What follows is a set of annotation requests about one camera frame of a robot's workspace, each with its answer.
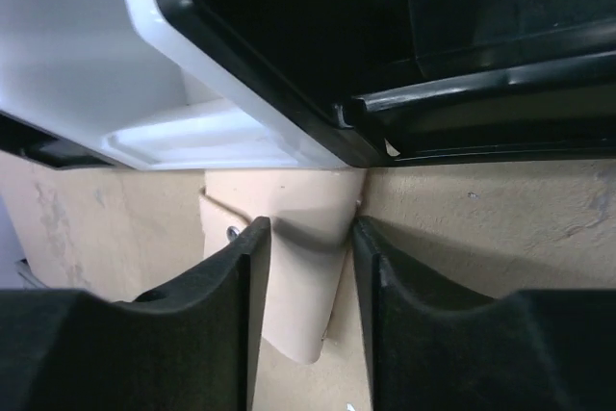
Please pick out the beige card holder wallet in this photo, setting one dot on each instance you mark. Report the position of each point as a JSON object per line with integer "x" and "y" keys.
{"x": 311, "y": 212}

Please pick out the black right bin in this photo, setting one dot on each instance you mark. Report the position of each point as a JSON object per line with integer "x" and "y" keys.
{"x": 400, "y": 83}

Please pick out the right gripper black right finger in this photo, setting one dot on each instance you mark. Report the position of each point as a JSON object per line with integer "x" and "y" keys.
{"x": 433, "y": 344}

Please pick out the white middle bin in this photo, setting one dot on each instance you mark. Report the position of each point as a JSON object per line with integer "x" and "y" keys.
{"x": 93, "y": 83}

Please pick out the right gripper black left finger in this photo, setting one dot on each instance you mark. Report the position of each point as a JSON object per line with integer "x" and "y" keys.
{"x": 189, "y": 344}

